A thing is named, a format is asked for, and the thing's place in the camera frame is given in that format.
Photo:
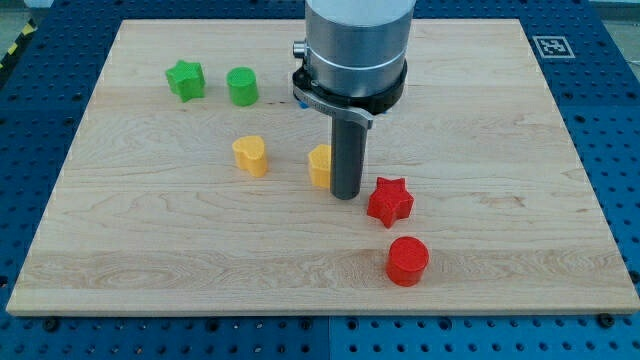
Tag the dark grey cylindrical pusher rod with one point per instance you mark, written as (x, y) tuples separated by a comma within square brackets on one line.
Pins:
[(348, 145)]

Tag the green cylinder block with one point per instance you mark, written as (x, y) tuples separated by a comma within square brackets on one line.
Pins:
[(242, 86)]

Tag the white fiducial marker tag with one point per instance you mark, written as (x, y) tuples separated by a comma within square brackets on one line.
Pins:
[(553, 47)]

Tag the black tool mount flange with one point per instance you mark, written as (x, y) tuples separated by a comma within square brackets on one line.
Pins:
[(359, 110)]

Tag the light wooden board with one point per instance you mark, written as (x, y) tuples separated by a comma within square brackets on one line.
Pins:
[(150, 215)]

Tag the red cylinder block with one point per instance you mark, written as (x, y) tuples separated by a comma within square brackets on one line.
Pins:
[(407, 260)]

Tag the yellow heart block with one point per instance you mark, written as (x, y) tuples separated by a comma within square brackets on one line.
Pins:
[(250, 155)]

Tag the yellow hexagon block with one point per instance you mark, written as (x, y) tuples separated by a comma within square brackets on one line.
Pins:
[(319, 165)]

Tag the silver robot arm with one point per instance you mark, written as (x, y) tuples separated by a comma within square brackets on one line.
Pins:
[(353, 68)]

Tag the red star block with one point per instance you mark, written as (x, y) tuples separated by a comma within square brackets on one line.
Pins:
[(390, 201)]

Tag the green star block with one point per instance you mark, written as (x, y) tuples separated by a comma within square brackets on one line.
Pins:
[(186, 80)]

